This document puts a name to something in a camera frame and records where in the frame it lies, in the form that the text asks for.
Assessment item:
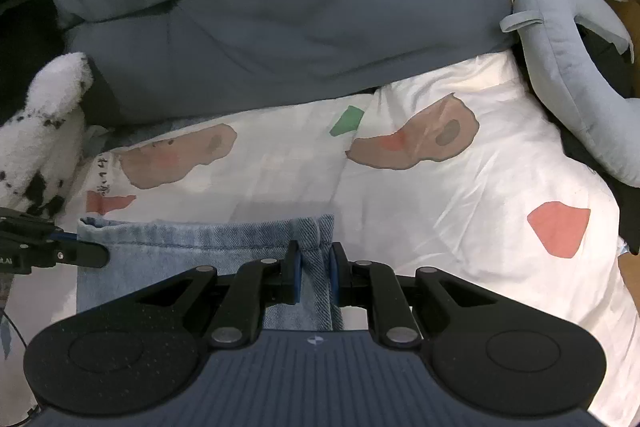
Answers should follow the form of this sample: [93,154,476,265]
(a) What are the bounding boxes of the light blue denim pants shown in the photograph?
[75,213,346,333]

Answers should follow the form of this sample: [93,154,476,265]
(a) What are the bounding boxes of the white fluffy garment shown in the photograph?
[1,53,93,219]

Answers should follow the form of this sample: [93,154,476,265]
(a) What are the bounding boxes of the cream bear print bedsheet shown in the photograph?
[0,48,640,427]

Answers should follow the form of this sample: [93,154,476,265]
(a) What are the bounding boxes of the black clothing pile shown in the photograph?
[0,0,64,122]

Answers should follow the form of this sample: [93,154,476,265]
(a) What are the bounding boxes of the grey neck pillow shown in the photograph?
[500,0,639,187]

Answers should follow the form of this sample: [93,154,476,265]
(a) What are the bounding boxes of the black cloth under pillow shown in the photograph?
[501,0,639,254]

